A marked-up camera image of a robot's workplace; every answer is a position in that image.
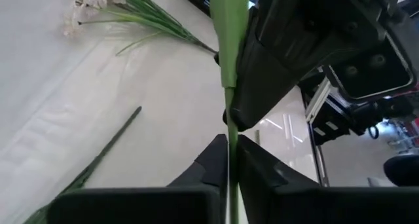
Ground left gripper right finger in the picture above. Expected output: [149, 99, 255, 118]
[238, 134, 419, 224]

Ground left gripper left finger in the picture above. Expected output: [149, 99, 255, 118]
[47, 134, 229, 224]

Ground red tulip green stem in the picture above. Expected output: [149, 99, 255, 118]
[209, 0, 251, 224]

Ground white blossom spray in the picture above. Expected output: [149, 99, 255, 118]
[64, 0, 219, 56]
[22, 105, 143, 224]

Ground silver aluminium bar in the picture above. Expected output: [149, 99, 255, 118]
[304, 76, 331, 120]

